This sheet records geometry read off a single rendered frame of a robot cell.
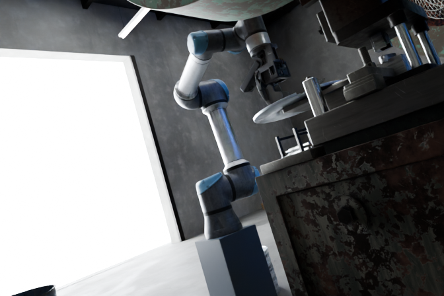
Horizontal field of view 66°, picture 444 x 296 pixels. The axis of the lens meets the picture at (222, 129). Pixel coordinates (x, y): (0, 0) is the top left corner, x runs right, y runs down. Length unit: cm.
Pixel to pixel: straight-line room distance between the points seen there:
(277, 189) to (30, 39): 535
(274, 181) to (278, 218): 8
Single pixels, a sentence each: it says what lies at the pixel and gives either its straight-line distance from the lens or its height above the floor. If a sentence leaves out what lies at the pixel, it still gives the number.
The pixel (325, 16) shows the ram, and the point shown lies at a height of 95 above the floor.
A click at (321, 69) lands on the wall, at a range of 853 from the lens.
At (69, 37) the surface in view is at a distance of 612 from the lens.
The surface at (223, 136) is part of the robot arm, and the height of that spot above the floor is 82.
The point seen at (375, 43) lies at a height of 84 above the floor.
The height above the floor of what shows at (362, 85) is 72.
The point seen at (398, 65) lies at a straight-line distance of 85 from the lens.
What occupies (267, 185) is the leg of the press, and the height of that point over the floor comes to 59.
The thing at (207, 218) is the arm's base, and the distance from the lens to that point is 137.
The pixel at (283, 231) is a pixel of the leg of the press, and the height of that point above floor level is 49.
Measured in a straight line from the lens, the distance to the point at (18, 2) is 618.
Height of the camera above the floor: 62
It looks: 9 degrees up
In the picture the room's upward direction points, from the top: 17 degrees counter-clockwise
